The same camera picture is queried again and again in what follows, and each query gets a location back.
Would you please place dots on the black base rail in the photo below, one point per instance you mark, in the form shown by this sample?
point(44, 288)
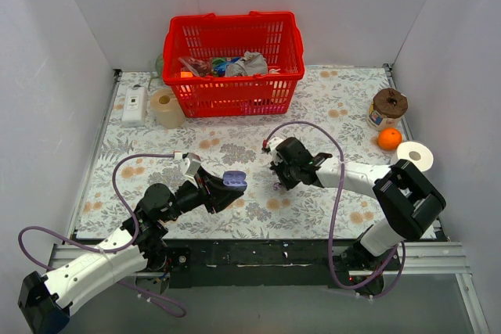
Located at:
point(184, 264)

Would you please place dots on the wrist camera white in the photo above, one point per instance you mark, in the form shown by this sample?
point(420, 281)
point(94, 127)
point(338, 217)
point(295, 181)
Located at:
point(191, 163)
point(269, 147)

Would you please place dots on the purple earbud charging case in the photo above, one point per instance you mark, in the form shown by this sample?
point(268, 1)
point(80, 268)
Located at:
point(235, 180)

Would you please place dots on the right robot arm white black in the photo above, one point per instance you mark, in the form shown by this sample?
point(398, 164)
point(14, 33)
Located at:
point(409, 201)

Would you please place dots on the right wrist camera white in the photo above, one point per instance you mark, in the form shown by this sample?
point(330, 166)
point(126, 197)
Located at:
point(269, 147)

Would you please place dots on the brown lidded jar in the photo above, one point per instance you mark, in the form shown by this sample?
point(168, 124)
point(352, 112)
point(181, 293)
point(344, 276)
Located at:
point(387, 108)

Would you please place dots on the red plastic shopping basket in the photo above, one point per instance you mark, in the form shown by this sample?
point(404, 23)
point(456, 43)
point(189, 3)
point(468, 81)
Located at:
point(273, 34)

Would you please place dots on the crumpled grey bag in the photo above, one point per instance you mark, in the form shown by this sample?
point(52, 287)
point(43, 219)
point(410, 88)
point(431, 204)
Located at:
point(250, 64)

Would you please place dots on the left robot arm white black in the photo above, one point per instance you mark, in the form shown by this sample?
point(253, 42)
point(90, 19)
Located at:
point(47, 301)

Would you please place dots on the beige tape roll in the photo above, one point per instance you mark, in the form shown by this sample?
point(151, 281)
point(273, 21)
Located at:
point(166, 109)

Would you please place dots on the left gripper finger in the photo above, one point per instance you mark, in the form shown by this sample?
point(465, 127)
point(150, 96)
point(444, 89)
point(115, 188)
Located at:
point(208, 181)
point(221, 199)

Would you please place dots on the white toilet paper roll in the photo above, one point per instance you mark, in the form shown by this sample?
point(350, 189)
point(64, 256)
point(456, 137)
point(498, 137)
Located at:
point(415, 152)

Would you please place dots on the floral table cloth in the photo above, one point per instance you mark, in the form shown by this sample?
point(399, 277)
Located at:
point(328, 115)

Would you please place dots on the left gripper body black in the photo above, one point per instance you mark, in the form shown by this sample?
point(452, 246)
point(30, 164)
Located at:
point(209, 192)

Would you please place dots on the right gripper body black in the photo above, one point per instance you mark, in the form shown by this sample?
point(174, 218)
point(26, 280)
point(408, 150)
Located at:
point(282, 170)

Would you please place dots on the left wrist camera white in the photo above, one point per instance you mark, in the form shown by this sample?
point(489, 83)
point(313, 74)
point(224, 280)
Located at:
point(191, 163)

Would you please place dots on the orange fruit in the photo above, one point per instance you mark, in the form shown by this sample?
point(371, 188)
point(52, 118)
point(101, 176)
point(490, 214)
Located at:
point(389, 139)

